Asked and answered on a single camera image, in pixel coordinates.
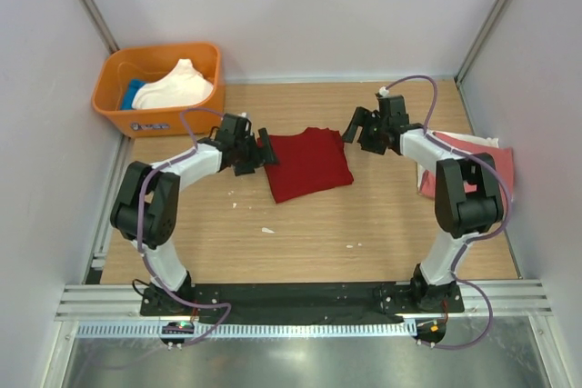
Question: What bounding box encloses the dark red t shirt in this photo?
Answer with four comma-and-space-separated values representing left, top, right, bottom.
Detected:
265, 127, 354, 204

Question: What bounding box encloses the pink t shirt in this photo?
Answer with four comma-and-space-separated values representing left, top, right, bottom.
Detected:
417, 144, 515, 199

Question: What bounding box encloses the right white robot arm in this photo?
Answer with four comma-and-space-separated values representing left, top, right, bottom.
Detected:
342, 95, 505, 313

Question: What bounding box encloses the right aluminium frame post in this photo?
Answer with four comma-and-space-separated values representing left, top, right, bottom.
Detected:
455, 0, 512, 87

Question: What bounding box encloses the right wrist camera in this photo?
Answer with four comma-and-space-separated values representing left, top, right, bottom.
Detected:
376, 86, 391, 99

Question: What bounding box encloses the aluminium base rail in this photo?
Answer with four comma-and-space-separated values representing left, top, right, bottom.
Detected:
55, 279, 552, 321

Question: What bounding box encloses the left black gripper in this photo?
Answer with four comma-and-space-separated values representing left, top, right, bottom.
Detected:
233, 127, 277, 175

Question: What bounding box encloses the slotted cable duct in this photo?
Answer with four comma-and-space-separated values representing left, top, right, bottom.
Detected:
76, 320, 416, 340

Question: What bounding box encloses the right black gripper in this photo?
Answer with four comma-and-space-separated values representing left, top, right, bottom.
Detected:
340, 106, 388, 155

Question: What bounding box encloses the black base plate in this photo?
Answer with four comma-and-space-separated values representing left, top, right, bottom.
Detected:
140, 282, 465, 325

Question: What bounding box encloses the white t shirt in bin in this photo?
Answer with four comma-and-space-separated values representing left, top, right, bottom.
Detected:
132, 58, 214, 110

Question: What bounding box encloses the white t shirt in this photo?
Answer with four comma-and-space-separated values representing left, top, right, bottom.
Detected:
432, 131, 499, 149
132, 58, 214, 110

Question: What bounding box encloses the orange plastic bin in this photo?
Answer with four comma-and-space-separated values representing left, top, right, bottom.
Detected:
92, 42, 226, 138

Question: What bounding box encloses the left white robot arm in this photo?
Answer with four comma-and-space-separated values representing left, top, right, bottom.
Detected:
110, 114, 279, 315

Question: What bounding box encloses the blue t shirt in bin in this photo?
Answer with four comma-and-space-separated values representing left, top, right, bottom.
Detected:
119, 79, 146, 111

